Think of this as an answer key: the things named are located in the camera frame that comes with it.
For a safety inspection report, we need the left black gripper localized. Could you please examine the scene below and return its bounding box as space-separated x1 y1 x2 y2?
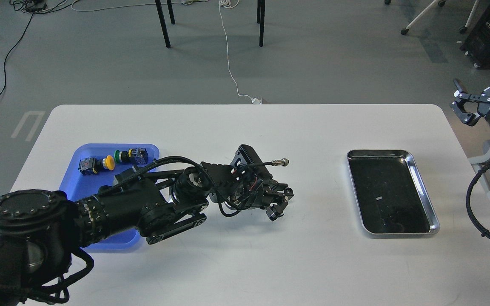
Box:
224 178 294 221

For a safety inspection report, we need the yellow push button switch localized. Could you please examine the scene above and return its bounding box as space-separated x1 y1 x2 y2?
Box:
78 155 116 176

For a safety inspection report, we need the black floor cable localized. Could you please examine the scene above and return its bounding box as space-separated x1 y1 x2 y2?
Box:
0 0 73 162

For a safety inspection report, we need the white chair base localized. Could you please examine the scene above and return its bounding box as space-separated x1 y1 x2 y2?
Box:
400 0 480 36

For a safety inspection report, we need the blue plastic tray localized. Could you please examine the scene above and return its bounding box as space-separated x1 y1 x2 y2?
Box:
59 143 160 253

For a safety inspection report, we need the green push button switch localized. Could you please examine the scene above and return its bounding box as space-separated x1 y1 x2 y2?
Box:
113 147 148 165

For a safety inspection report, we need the white floor cable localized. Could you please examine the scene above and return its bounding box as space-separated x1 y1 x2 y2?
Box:
218 0 263 105

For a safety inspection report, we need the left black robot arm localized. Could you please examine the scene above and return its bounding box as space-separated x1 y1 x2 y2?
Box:
0 156 293 306

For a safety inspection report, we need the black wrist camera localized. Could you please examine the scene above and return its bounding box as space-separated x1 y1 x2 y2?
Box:
230 144 290 186

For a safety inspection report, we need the silver metal tray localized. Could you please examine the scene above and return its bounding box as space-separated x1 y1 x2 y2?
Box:
347 149 441 238

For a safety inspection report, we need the black table leg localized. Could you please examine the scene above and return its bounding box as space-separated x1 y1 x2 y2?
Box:
256 0 266 47
155 0 171 49

